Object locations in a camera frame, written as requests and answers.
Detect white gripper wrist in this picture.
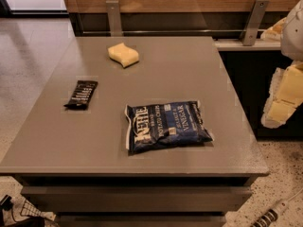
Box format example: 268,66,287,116
260,0,303,129

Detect yellow sponge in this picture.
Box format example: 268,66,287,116
108,43,139,68

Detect blue Kettle chips bag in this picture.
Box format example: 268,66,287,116
125,101,213,154

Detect white power strip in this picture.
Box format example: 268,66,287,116
250,188,303,227

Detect black snack bar wrapper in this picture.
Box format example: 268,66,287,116
64,80,98,110

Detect grey drawer cabinet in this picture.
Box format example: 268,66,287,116
0,37,268,227

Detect right metal bracket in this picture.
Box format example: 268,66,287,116
240,0,270,46

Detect metal bracket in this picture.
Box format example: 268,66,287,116
240,0,270,46
106,0,123,37

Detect left metal bracket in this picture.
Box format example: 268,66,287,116
106,0,123,37

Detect black wire basket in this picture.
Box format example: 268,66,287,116
0,194,55,227

